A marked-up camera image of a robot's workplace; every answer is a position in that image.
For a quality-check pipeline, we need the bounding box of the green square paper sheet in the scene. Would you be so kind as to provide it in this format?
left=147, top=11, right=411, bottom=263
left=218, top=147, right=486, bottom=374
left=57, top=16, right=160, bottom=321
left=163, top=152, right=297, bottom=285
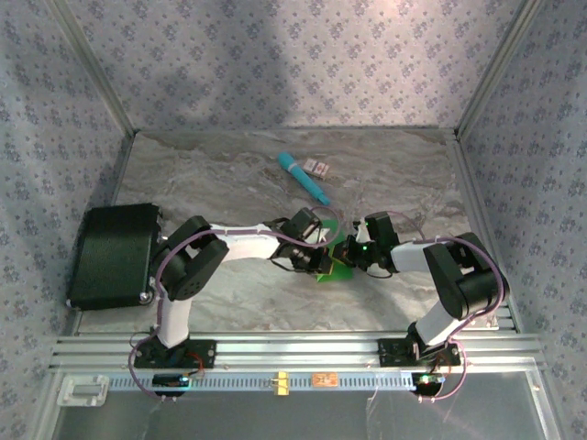
left=315, top=218, right=355, bottom=284

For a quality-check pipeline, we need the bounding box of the teal marker pen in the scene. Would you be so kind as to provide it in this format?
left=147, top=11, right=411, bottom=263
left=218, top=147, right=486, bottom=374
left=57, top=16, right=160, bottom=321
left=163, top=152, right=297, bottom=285
left=277, top=152, right=331, bottom=207

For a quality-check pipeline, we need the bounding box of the small red white card box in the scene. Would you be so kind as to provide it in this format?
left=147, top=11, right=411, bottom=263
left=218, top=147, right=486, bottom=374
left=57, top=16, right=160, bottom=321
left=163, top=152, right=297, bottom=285
left=303, top=157, right=332, bottom=181

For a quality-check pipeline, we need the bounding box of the clear acrylic panel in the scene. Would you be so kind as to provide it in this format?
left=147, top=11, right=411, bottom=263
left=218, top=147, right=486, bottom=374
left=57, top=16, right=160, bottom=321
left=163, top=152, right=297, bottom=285
left=52, top=366, right=563, bottom=440

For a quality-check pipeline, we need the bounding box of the black ribbed case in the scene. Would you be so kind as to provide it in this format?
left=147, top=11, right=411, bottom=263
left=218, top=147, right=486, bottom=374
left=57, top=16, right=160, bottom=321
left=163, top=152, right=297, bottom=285
left=67, top=203, right=162, bottom=312

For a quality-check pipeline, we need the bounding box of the aluminium mounting rail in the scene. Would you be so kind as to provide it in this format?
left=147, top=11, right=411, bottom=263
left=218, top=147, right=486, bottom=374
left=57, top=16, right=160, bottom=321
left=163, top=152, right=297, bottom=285
left=49, top=332, right=546, bottom=371

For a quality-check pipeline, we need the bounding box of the aluminium side rail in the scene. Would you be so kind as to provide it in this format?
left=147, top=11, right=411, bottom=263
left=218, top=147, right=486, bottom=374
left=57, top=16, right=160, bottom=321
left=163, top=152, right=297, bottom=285
left=68, top=132, right=137, bottom=336
left=451, top=135, right=522, bottom=334

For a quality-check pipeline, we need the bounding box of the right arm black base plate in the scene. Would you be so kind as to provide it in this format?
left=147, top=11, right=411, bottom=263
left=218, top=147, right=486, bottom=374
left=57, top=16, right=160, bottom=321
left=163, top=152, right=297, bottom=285
left=378, top=337, right=462, bottom=368

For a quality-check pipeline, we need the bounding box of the grey slotted cable duct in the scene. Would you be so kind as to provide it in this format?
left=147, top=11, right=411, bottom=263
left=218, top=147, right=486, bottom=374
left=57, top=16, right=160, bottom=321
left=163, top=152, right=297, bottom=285
left=107, top=370, right=444, bottom=393

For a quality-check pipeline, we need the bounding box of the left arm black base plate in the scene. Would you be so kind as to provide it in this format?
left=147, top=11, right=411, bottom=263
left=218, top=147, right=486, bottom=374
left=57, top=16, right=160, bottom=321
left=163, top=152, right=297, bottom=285
left=134, top=338, right=217, bottom=370

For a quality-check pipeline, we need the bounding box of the red black wire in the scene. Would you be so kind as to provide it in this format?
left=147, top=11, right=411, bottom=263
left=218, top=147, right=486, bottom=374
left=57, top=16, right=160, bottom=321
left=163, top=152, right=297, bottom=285
left=185, top=351, right=206, bottom=380

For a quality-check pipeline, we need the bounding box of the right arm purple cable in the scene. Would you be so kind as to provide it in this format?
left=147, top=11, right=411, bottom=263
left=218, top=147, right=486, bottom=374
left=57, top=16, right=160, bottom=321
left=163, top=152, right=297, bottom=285
left=384, top=210, right=511, bottom=404

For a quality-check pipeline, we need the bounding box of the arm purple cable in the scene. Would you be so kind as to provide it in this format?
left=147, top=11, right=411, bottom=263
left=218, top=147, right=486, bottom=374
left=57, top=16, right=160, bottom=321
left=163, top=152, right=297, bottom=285
left=384, top=210, right=511, bottom=404
left=127, top=205, right=343, bottom=404

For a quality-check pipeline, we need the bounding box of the aluminium frame post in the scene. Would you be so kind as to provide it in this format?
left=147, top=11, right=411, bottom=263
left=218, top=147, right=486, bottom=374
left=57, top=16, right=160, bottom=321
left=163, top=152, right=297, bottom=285
left=45, top=0, right=138, bottom=138
left=455, top=0, right=546, bottom=138

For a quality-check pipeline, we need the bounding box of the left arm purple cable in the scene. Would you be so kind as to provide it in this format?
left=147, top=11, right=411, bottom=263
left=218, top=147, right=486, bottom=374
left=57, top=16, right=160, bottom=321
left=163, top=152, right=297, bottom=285
left=127, top=205, right=343, bottom=404

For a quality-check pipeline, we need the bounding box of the clear acrylic bracket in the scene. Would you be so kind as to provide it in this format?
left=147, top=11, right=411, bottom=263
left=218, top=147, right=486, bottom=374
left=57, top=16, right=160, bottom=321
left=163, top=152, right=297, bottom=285
left=57, top=374, right=110, bottom=408

